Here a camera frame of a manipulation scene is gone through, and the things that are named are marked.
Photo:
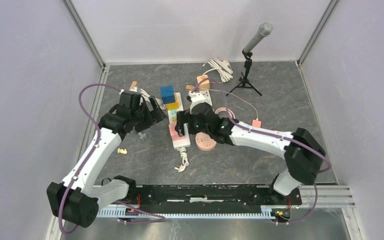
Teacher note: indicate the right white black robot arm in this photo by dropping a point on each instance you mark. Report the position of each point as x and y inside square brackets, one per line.
[301, 152]

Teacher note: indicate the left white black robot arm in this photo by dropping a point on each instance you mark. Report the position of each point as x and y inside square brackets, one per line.
[75, 199]

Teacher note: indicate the white long power strip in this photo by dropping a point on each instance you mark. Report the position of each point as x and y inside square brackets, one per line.
[172, 118]

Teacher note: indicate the pink plug adapter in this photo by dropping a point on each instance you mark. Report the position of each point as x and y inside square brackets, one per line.
[173, 133]

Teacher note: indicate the pink round socket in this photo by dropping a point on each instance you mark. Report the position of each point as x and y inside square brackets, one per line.
[204, 142]

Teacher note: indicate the small brown wooden block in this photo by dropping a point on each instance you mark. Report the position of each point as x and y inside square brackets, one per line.
[190, 88]

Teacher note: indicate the black tripod microphone stand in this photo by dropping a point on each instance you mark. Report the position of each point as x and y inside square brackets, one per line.
[244, 82]

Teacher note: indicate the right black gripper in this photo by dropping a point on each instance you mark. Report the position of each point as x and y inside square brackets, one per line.
[184, 117]

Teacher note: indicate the grey handheld microphone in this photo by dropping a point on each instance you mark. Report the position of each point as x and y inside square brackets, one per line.
[264, 30]

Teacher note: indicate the orange square plug with cable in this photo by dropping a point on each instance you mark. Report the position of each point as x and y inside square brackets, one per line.
[255, 122]

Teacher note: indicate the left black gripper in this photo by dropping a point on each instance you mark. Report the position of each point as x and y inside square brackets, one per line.
[153, 116]

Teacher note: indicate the yellow cube adapter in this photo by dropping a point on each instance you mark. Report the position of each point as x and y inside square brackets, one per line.
[172, 106]

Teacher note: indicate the small cream plug piece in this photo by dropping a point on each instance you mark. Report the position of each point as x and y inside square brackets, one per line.
[122, 151]

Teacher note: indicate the blue cube adapter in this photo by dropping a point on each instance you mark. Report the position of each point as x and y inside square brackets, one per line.
[168, 95]

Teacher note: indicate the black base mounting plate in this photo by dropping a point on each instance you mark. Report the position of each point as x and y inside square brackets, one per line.
[208, 198]

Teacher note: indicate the orange wooden cube socket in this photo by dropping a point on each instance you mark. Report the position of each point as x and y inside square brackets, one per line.
[203, 82]

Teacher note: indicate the white green small power strip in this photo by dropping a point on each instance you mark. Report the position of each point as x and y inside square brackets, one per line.
[206, 94]

